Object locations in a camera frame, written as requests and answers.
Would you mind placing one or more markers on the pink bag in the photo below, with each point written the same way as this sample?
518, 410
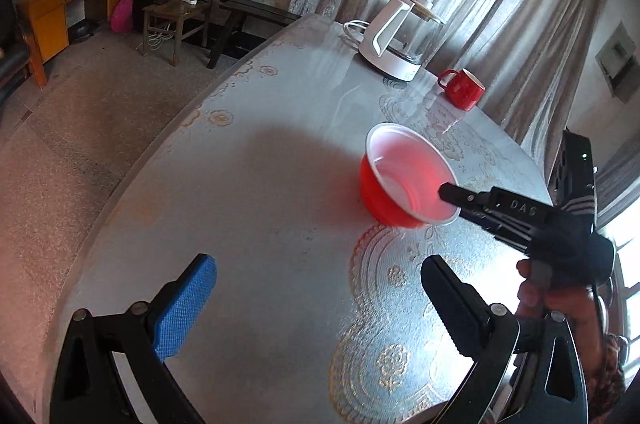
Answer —
121, 14

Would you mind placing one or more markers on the person's right hand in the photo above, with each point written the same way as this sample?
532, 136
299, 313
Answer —
527, 299

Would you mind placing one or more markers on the white glass electric kettle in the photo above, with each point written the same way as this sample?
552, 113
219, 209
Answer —
390, 44

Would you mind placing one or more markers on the person's right forearm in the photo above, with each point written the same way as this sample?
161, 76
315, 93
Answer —
597, 334

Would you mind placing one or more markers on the grey wall panel box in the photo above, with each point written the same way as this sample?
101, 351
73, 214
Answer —
617, 54

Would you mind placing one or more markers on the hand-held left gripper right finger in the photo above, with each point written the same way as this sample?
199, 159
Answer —
457, 304

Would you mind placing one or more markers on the dark wooden bench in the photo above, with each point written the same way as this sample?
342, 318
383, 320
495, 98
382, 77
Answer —
250, 9

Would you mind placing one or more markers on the red plastic bowl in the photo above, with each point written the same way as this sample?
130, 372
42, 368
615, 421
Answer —
385, 189

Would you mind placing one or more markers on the wooden chair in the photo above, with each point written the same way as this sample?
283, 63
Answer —
175, 14

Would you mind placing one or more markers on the red mug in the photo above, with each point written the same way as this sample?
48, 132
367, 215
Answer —
465, 92

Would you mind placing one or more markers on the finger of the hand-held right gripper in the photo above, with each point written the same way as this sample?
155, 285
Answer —
462, 196
482, 220

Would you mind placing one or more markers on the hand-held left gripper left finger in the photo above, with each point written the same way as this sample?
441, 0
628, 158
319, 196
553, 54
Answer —
185, 304

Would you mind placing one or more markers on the orange wooden desk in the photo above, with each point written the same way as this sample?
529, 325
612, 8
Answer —
50, 19

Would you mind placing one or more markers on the dark floor basin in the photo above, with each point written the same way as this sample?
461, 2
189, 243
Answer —
82, 32

